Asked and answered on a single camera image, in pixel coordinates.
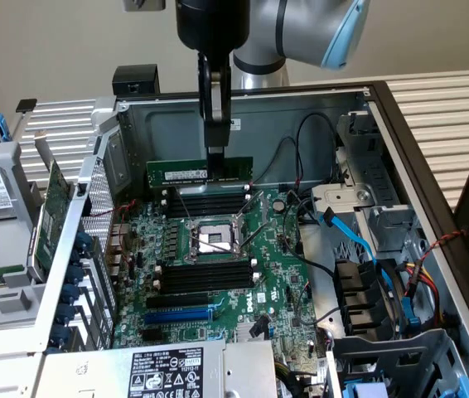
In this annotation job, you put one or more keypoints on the silver power supply unit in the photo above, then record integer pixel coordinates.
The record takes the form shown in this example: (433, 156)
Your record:
(93, 373)

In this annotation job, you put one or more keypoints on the white case sticker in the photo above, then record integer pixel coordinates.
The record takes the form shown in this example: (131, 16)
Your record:
(236, 124)

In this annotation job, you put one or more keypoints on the black table clip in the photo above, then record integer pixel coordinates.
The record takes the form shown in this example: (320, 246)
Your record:
(26, 105)

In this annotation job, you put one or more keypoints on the round coin battery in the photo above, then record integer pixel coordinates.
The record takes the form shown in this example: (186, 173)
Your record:
(278, 204)

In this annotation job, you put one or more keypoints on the black plastic fan shroud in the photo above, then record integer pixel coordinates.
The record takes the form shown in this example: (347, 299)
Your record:
(359, 290)

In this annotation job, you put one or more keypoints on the silver metal disk bay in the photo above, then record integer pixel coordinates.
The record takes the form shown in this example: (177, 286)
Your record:
(375, 178)

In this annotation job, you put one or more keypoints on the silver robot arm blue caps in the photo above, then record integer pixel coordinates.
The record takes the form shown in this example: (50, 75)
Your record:
(301, 25)

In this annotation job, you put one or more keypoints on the green Dell motherboard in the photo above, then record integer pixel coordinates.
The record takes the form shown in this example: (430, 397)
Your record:
(276, 265)

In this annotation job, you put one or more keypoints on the black power supply label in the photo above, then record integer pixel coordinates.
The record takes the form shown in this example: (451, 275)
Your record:
(164, 373)

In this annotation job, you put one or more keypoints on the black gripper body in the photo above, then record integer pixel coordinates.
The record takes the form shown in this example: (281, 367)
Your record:
(214, 22)

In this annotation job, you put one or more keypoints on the grey metal drive cage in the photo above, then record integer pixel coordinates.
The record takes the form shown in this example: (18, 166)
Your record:
(404, 356)

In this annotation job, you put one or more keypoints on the open grey PC case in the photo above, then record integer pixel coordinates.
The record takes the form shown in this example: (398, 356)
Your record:
(168, 137)

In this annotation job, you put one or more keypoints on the long black expansion slot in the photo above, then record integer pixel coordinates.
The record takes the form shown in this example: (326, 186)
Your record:
(176, 301)

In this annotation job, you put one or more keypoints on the CPU socket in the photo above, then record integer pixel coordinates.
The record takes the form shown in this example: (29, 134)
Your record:
(211, 240)

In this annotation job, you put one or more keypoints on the black plastic box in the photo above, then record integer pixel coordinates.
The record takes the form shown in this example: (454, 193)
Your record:
(135, 79)

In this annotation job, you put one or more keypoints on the blue disk carrier rail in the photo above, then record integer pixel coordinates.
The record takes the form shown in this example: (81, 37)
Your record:
(1, 128)

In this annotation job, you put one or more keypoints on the short black expansion slot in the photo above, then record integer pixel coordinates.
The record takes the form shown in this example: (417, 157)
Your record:
(151, 335)

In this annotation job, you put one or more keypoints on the long blue expansion slot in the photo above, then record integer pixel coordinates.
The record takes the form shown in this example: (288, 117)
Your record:
(176, 318)

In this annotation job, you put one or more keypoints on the black RAM slot white latches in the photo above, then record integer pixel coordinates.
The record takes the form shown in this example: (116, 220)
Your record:
(205, 208)
(205, 286)
(205, 274)
(205, 197)

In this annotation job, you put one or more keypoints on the silver socket cover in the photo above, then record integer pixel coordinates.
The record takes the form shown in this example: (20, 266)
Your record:
(264, 215)

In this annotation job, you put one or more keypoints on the thin metal locking lever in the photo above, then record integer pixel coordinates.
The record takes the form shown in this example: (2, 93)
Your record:
(214, 246)
(185, 207)

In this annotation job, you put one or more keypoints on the blue slot retention clip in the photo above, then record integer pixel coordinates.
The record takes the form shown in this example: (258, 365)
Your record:
(71, 293)
(75, 274)
(83, 241)
(58, 336)
(66, 314)

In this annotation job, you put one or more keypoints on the silver chipset heatsink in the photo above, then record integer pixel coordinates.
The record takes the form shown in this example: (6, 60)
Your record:
(249, 331)

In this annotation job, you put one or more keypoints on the green graphics card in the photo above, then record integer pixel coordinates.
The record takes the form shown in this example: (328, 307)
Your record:
(52, 207)

